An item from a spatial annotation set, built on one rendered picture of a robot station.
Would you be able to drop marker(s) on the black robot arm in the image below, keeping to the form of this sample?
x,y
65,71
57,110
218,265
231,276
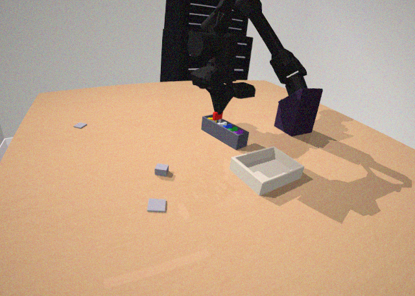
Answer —
x,y
211,41

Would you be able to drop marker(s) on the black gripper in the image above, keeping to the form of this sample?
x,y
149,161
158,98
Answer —
x,y
221,94

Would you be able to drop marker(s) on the white open tray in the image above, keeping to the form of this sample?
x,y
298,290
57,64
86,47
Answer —
x,y
265,170

